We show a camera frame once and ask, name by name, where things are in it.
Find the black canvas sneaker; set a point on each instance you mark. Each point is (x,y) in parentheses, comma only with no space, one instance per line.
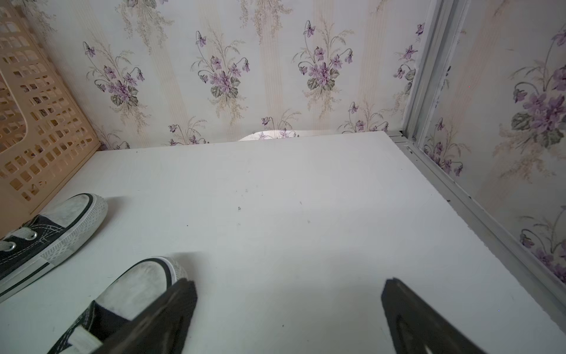
(47,240)
(125,299)

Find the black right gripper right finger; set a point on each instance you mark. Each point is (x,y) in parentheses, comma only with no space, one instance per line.
(415,327)

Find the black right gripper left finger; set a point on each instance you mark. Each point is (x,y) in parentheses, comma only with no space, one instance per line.
(161,328)

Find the peach plastic file organizer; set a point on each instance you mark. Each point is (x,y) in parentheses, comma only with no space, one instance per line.
(45,137)

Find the aluminium rail frame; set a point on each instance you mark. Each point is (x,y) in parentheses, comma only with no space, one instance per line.
(483,100)

